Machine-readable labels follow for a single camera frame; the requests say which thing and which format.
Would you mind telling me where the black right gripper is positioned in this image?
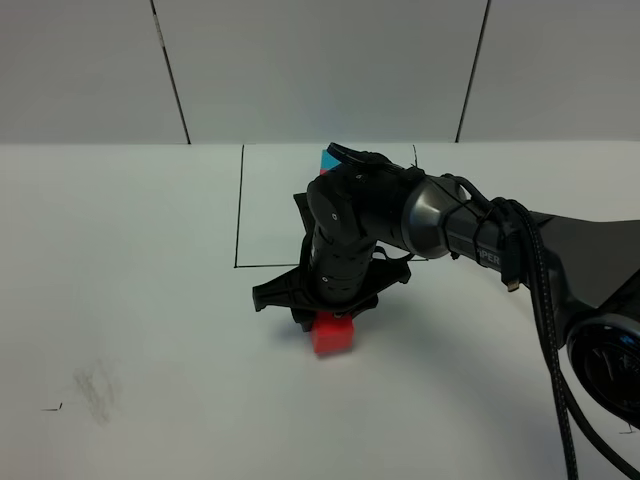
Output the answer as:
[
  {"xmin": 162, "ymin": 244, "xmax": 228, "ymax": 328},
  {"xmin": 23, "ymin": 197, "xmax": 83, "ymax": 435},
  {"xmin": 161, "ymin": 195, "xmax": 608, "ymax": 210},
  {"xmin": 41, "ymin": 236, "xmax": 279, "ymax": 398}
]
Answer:
[{"xmin": 252, "ymin": 223, "xmax": 411, "ymax": 332}]

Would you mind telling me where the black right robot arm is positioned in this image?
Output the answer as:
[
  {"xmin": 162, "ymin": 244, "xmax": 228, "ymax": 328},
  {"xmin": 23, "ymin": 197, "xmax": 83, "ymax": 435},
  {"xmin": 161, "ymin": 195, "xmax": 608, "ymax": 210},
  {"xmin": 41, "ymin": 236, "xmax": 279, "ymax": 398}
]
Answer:
[{"xmin": 252, "ymin": 143, "xmax": 639, "ymax": 425}]

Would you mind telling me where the template blue cube block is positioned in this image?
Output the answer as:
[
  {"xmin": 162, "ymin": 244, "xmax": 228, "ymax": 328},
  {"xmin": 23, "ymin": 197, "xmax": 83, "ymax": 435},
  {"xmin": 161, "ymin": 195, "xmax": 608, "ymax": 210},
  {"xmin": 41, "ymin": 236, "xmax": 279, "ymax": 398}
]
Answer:
[{"xmin": 320, "ymin": 150, "xmax": 341, "ymax": 170}]

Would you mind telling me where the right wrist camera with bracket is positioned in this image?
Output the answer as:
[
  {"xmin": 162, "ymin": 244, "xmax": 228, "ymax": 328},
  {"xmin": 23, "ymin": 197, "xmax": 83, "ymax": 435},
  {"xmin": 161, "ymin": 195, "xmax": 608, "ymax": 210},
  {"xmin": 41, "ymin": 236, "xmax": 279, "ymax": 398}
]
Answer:
[{"xmin": 293, "ymin": 193, "xmax": 315, "ymax": 236}]

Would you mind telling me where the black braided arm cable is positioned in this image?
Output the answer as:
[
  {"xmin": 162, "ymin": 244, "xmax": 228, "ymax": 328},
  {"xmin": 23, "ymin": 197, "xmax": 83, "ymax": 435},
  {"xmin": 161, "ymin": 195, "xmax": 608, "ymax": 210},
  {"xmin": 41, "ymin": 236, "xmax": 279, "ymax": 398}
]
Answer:
[{"xmin": 439, "ymin": 172, "xmax": 640, "ymax": 480}]

